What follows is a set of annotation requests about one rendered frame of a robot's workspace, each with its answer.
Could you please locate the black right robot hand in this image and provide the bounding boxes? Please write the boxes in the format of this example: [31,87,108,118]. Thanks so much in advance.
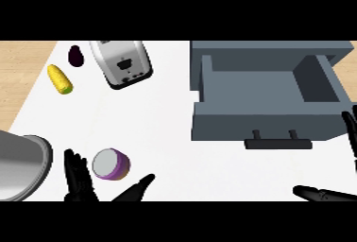
[292,105,357,202]

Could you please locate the yellow corn cob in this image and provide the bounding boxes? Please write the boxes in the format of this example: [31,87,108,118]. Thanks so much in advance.
[46,64,74,95]

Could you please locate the silver toaster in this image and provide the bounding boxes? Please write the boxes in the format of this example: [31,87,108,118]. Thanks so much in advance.
[89,41,155,91]

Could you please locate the grey drawer cabinet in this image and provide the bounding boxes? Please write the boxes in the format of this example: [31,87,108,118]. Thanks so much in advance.
[189,41,356,93]

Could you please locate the grey metal pot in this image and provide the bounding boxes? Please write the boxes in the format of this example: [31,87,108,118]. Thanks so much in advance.
[0,130,55,202]

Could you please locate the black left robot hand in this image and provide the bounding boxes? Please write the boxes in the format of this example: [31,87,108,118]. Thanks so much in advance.
[64,148,156,202]

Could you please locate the grey open drawer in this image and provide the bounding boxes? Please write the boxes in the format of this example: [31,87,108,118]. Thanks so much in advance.
[190,54,356,143]

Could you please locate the dark purple eggplant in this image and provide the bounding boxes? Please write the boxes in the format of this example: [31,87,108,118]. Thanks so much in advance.
[66,44,86,68]

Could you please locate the black drawer handle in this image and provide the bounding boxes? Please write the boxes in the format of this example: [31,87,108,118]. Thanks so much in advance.
[243,129,314,150]

